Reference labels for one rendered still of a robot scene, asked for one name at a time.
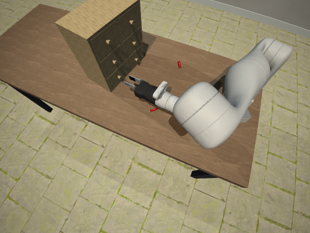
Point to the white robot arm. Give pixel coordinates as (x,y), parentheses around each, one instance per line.
(208,116)

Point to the small wooden chest of drawers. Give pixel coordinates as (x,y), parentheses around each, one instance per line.
(82,23)

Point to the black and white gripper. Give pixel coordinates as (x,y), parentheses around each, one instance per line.
(155,95)

